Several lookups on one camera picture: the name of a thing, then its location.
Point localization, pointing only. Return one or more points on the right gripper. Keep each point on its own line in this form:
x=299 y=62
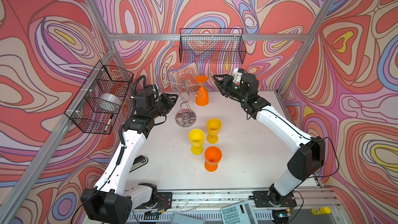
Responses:
x=224 y=82

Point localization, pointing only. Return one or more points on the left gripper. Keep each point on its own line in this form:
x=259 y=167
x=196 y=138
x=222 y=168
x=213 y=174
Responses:
x=167 y=101

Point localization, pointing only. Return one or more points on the dark yellow wine glass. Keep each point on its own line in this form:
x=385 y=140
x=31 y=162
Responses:
x=213 y=128

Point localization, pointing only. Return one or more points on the light yellow wine glass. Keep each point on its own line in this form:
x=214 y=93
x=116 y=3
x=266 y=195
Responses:
x=196 y=138

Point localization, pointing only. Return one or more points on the orange wine glass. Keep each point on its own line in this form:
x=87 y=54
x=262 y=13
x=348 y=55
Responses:
x=202 y=98
x=213 y=156

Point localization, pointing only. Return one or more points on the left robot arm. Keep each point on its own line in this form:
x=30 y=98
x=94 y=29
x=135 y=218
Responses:
x=106 y=202

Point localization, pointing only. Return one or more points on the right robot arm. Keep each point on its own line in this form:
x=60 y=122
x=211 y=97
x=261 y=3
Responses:
x=308 y=152

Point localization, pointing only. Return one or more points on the chrome wine glass rack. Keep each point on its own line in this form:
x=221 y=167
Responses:
x=186 y=87

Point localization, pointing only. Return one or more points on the black marker pen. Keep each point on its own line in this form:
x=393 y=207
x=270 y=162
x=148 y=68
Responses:
x=108 y=123

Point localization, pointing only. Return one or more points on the grey black stapler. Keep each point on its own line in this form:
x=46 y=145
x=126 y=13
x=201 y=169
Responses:
x=139 y=162

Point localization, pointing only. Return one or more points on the teal calculator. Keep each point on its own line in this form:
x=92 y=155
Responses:
x=239 y=213

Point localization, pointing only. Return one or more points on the yellow capped bottle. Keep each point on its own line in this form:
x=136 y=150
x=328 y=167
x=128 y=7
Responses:
x=321 y=211

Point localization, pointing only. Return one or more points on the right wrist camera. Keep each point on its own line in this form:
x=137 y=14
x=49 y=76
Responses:
x=237 y=74

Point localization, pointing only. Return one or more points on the back black wire basket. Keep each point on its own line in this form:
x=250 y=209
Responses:
x=212 y=46

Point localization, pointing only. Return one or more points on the black wire basket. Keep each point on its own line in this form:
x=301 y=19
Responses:
x=212 y=46
x=95 y=108

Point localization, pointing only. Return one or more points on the left black wire basket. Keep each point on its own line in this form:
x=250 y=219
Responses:
x=95 y=108

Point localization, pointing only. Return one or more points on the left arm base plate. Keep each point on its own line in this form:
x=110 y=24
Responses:
x=164 y=202

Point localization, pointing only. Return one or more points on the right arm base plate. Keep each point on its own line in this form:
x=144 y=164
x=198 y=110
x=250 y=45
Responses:
x=262 y=199

